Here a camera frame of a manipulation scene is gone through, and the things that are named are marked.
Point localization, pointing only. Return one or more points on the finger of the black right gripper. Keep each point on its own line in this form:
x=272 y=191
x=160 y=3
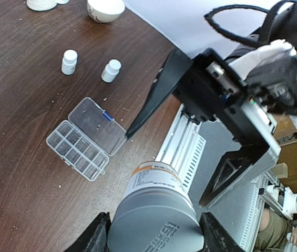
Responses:
x=237 y=168
x=175 y=66

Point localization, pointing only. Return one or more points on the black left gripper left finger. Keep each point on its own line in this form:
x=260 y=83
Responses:
x=94 y=237

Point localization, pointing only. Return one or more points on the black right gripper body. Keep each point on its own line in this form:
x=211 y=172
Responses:
x=210 y=89

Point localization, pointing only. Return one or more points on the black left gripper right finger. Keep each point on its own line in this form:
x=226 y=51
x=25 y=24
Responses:
x=216 y=238

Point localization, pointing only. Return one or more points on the grey lid pill bottle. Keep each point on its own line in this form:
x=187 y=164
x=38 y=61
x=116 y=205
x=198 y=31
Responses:
x=155 y=213

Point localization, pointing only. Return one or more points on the clear plastic pill organizer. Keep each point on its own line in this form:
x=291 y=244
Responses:
x=87 y=139

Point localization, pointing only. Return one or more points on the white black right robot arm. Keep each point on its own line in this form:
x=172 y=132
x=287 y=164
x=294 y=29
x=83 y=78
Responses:
x=277 y=33

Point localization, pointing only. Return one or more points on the person in background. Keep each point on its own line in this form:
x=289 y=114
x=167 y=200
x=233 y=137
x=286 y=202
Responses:
x=275 y=233

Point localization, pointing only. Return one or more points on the white pill bottle near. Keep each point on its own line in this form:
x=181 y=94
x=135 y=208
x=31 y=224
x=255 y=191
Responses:
x=111 y=71

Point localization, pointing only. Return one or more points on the white pill bottle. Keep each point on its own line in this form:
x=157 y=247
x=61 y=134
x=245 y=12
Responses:
x=69 y=62
x=111 y=71

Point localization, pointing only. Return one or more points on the small white bowl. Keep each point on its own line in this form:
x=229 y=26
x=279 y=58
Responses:
x=105 y=11

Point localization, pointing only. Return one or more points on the white pill bottle far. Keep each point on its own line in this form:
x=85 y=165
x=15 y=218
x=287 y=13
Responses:
x=69 y=62

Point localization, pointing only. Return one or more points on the cream ribbed mug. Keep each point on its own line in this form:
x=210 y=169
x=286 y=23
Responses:
x=44 y=5

